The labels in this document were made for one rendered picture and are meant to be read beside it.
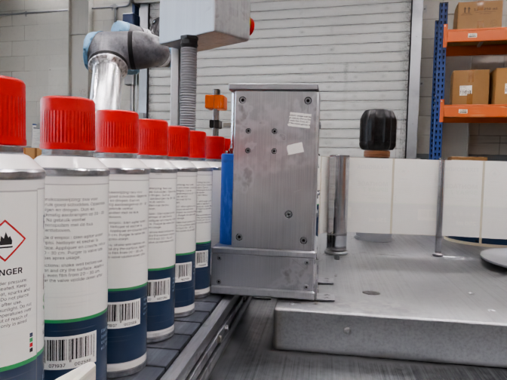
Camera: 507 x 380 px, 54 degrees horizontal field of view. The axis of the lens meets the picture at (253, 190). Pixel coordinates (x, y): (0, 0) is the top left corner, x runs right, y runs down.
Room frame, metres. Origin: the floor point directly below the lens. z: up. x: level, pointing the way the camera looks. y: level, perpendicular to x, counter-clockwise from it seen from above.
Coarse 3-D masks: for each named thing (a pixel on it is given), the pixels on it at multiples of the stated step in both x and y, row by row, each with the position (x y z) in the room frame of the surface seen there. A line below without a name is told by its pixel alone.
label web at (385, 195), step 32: (320, 160) 0.87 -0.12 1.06; (352, 160) 0.95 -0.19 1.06; (384, 160) 0.95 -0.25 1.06; (416, 160) 0.94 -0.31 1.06; (320, 192) 0.91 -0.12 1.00; (352, 192) 0.95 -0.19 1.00; (384, 192) 0.95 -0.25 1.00; (416, 192) 0.94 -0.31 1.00; (448, 192) 0.94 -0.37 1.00; (320, 224) 0.92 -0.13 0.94; (352, 224) 0.95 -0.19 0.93; (384, 224) 0.95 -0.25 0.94; (416, 224) 0.94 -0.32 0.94; (448, 224) 0.93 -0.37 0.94
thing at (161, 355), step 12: (204, 300) 0.59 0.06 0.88; (216, 300) 0.59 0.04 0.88; (204, 312) 0.54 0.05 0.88; (180, 324) 0.50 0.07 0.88; (192, 324) 0.50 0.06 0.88; (180, 336) 0.46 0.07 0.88; (192, 336) 0.47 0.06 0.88; (156, 348) 0.43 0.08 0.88; (168, 348) 0.43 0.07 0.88; (180, 348) 0.43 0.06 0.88; (156, 360) 0.40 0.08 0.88; (168, 360) 0.40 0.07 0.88; (144, 372) 0.38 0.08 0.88; (156, 372) 0.38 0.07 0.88
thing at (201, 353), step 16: (224, 304) 0.58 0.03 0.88; (240, 304) 0.67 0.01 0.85; (208, 320) 0.52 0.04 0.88; (224, 320) 0.59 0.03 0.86; (208, 336) 0.48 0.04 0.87; (224, 336) 0.57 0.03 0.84; (192, 352) 0.43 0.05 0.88; (208, 352) 0.48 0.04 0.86; (176, 368) 0.39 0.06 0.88; (192, 368) 0.45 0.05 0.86; (208, 368) 0.49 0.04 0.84
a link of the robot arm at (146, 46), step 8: (136, 32) 1.52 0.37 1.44; (144, 32) 1.54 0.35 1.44; (136, 40) 1.50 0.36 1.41; (144, 40) 1.51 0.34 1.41; (152, 40) 1.53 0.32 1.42; (136, 48) 1.50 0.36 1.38; (144, 48) 1.51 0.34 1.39; (152, 48) 1.53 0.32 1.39; (160, 48) 1.55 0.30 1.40; (168, 48) 1.62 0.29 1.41; (136, 56) 1.51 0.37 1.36; (144, 56) 1.52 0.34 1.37; (152, 56) 1.53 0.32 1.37; (160, 56) 1.56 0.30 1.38; (168, 56) 1.63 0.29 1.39; (136, 64) 1.53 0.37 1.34; (144, 64) 1.54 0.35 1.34; (152, 64) 1.56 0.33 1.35; (160, 64) 1.60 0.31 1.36; (168, 64) 1.93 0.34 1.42
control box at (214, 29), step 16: (160, 0) 1.02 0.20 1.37; (176, 0) 0.99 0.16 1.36; (192, 0) 0.95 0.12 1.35; (208, 0) 0.92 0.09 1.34; (224, 0) 0.93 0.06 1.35; (240, 0) 0.96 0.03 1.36; (160, 16) 1.02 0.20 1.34; (176, 16) 0.99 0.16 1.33; (192, 16) 0.95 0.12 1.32; (208, 16) 0.92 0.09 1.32; (224, 16) 0.93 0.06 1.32; (240, 16) 0.96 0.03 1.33; (160, 32) 1.02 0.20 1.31; (176, 32) 0.98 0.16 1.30; (192, 32) 0.95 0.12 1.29; (208, 32) 0.92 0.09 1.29; (224, 32) 0.93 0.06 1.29; (240, 32) 0.96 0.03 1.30; (208, 48) 1.04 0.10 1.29
